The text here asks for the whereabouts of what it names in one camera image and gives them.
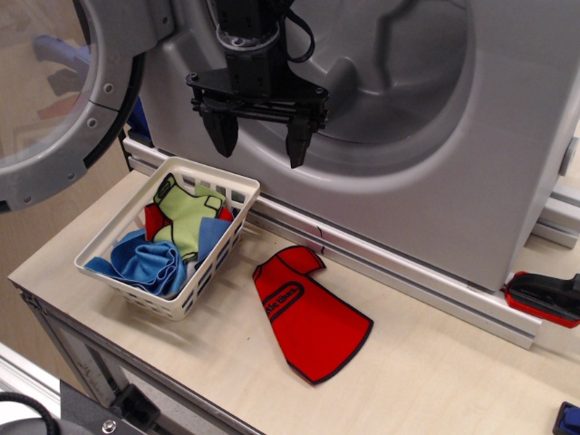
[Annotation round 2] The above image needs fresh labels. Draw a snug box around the grey round machine door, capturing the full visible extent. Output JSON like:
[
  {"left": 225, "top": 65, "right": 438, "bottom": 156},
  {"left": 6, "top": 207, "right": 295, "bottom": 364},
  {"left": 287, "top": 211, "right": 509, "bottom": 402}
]
[{"left": 1, "top": 1, "right": 174, "bottom": 213}]

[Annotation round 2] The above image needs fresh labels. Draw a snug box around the blue clamp at corner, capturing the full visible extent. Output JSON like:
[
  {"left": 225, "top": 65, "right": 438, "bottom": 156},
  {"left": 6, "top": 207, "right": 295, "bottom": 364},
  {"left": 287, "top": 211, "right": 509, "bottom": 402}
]
[{"left": 552, "top": 401, "right": 580, "bottom": 435}]

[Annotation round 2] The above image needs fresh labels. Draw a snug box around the small red felt garment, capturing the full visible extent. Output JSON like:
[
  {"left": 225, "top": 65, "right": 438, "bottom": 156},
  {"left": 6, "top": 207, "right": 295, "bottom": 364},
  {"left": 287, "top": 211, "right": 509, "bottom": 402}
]
[{"left": 144, "top": 203, "right": 171, "bottom": 241}]

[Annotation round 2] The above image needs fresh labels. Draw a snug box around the aluminium table frame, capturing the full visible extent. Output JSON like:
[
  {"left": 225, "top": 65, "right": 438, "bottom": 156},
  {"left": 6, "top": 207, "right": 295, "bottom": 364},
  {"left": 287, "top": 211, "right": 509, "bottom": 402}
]
[{"left": 17, "top": 287, "right": 260, "bottom": 434}]

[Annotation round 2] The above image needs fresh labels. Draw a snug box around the red felt dress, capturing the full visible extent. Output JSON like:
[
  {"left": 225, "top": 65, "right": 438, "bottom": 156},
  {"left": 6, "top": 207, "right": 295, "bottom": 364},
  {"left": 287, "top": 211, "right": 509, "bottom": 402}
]
[{"left": 253, "top": 246, "right": 373, "bottom": 385}]

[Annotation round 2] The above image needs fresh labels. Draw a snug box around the white cloth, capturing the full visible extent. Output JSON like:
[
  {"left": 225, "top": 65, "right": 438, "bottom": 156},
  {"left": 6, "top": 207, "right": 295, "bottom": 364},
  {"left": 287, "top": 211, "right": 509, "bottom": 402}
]
[{"left": 186, "top": 262, "right": 197, "bottom": 279}]

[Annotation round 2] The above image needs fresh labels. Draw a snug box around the black braided cable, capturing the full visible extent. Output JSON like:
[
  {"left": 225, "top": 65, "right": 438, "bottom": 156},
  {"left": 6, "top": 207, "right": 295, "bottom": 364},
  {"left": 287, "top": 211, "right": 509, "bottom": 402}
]
[{"left": 0, "top": 391, "right": 61, "bottom": 435}]

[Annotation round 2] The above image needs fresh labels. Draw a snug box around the grey toy washing machine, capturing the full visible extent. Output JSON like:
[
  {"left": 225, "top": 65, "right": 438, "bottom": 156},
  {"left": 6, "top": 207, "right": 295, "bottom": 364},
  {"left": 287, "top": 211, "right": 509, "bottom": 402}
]
[{"left": 141, "top": 1, "right": 579, "bottom": 290}]

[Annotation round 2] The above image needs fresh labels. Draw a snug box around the white plastic laundry basket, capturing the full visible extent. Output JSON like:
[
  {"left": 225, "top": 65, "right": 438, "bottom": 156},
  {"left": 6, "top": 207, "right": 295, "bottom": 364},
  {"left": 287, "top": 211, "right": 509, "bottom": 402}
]
[{"left": 75, "top": 157, "right": 259, "bottom": 321}]

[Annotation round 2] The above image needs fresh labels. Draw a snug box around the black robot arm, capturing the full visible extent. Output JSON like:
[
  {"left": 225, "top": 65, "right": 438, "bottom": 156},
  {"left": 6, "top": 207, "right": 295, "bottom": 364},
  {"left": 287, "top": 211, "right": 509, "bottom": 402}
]
[{"left": 186, "top": 1, "right": 329, "bottom": 168}]

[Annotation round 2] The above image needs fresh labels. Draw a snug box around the blue felt garment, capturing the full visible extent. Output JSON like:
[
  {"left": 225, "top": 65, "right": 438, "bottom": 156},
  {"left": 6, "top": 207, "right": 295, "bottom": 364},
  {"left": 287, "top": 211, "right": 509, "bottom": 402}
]
[{"left": 198, "top": 217, "right": 230, "bottom": 262}]

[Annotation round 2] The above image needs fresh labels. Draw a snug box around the aluminium extrusion rail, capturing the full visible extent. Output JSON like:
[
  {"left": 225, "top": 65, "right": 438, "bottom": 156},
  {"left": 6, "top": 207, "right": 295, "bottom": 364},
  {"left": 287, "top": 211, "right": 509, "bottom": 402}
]
[{"left": 122, "top": 138, "right": 579, "bottom": 349}]

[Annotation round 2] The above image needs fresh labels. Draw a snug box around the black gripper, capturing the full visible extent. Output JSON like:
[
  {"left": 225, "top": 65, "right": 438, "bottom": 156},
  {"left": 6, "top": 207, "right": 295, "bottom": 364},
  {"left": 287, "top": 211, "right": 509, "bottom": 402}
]
[{"left": 186, "top": 24, "right": 328, "bottom": 169}]

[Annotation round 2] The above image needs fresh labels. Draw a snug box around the black bracket with bolt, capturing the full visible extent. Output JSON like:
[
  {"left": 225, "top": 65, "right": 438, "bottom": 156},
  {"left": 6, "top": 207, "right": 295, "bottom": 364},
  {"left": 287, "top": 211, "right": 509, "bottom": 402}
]
[{"left": 57, "top": 381, "right": 161, "bottom": 435}]

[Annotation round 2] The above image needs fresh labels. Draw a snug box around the green felt shirt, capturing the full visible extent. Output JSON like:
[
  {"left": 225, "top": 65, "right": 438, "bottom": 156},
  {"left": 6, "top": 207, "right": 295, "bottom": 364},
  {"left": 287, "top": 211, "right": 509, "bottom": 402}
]
[{"left": 152, "top": 173, "right": 226, "bottom": 262}]

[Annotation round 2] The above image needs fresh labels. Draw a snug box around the blue clamp behind door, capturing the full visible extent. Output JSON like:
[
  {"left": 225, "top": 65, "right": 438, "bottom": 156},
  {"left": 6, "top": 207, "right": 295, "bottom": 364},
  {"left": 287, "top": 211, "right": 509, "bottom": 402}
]
[{"left": 33, "top": 34, "right": 150, "bottom": 139}]

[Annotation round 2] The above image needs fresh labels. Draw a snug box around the blue cloth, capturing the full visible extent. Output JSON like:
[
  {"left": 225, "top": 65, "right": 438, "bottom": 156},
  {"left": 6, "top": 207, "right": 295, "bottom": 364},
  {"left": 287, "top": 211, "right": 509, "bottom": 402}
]
[{"left": 85, "top": 229, "right": 188, "bottom": 298}]

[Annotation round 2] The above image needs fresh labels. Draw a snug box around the red and black clamp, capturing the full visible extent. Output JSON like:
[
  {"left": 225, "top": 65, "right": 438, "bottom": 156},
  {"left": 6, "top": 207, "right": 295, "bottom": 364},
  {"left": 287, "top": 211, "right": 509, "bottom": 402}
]
[{"left": 504, "top": 272, "right": 579, "bottom": 328}]

